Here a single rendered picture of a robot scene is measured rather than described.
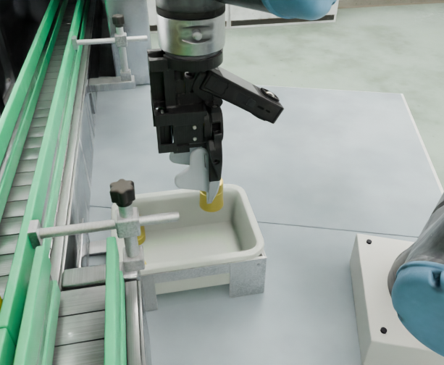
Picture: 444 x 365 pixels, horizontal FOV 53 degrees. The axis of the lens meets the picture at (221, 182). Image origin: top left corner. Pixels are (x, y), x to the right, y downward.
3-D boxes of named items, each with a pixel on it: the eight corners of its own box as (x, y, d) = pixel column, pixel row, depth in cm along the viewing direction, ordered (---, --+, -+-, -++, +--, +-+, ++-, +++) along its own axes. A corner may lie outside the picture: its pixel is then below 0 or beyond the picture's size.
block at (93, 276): (73, 300, 60) (62, 264, 56) (143, 290, 62) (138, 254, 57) (72, 322, 57) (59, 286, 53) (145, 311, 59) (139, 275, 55)
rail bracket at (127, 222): (47, 267, 56) (20, 188, 48) (180, 248, 58) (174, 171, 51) (44, 285, 53) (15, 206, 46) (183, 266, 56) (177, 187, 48)
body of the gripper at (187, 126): (153, 129, 60) (145, 40, 53) (216, 122, 62) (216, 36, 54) (158, 159, 54) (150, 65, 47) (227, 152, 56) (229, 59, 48)
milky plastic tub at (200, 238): (118, 235, 79) (111, 196, 74) (240, 219, 83) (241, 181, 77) (119, 314, 66) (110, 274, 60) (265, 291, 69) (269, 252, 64)
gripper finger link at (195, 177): (175, 206, 62) (170, 145, 57) (217, 200, 63) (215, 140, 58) (178, 218, 59) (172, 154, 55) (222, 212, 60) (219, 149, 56)
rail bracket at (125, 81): (86, 106, 113) (68, 14, 99) (153, 100, 115) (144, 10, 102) (85, 114, 109) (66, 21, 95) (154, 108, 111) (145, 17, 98)
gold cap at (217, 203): (220, 195, 67) (221, 171, 64) (225, 210, 64) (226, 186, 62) (197, 198, 66) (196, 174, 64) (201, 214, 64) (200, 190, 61)
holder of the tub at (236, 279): (88, 241, 79) (80, 207, 74) (239, 221, 83) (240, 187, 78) (82, 321, 65) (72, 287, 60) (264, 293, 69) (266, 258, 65)
